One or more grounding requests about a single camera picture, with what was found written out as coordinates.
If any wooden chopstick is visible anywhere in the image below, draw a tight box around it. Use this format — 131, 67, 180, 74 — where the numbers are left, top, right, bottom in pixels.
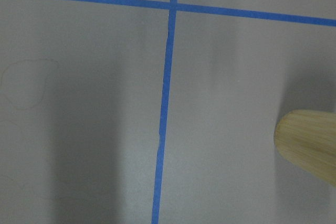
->
274, 110, 335, 186

